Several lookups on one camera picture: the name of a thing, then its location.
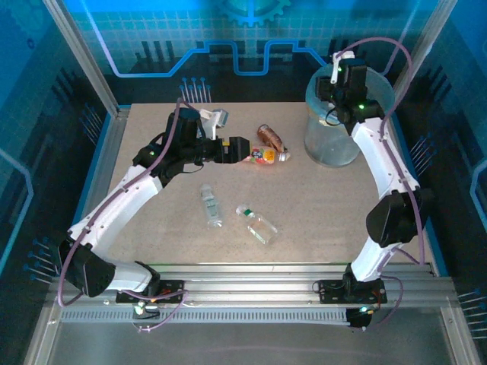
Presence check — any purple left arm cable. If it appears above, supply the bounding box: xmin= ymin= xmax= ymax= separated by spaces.
xmin=56 ymin=97 xmax=201 ymax=332

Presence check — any blue plastic bin liner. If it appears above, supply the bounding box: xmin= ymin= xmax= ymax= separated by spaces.
xmin=304 ymin=62 xmax=396 ymax=130

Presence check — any green band clear bottle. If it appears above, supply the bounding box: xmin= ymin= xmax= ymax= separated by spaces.
xmin=234 ymin=204 xmax=279 ymax=246

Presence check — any clear plastic bin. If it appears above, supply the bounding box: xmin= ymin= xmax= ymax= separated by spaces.
xmin=303 ymin=62 xmax=396 ymax=168

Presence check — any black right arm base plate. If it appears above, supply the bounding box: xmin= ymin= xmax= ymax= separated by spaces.
xmin=317 ymin=279 xmax=387 ymax=305

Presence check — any orange colourful label bottle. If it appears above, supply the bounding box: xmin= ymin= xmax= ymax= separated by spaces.
xmin=239 ymin=146 xmax=293 ymax=167

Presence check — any aluminium front rail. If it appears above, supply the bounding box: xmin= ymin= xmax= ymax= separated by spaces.
xmin=56 ymin=262 xmax=457 ymax=324

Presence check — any small connector board with wires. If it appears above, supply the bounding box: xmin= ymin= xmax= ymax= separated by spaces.
xmin=131 ymin=300 xmax=161 ymax=322

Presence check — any brown label plastic bottle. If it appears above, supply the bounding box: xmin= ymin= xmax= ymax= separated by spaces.
xmin=256 ymin=123 xmax=286 ymax=152

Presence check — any small clear teal label bottle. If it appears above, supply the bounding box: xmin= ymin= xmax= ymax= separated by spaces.
xmin=199 ymin=183 xmax=224 ymax=230

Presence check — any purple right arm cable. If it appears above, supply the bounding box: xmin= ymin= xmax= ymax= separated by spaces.
xmin=333 ymin=36 xmax=425 ymax=330

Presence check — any aluminium frame post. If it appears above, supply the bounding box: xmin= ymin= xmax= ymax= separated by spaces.
xmin=391 ymin=0 xmax=457 ymax=111
xmin=41 ymin=0 xmax=123 ymax=115

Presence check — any black control box green light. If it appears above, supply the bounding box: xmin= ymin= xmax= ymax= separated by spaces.
xmin=345 ymin=306 xmax=373 ymax=331

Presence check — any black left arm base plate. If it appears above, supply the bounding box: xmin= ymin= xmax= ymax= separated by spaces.
xmin=116 ymin=279 xmax=186 ymax=305

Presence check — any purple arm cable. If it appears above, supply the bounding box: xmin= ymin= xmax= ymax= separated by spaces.
xmin=333 ymin=36 xmax=425 ymax=330
xmin=56 ymin=97 xmax=201 ymax=332

